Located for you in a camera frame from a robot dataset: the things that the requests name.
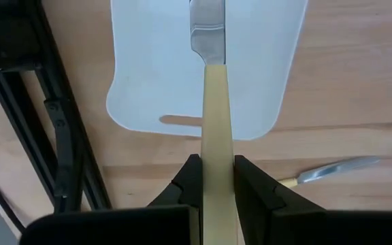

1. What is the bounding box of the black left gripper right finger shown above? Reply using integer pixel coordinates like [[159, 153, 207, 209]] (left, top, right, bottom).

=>
[[233, 154, 392, 245]]

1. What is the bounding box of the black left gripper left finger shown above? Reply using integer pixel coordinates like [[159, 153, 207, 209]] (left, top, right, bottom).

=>
[[20, 153, 203, 245]]

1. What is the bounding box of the white plastic bin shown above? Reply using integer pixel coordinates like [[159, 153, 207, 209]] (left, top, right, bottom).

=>
[[105, 0, 309, 142]]

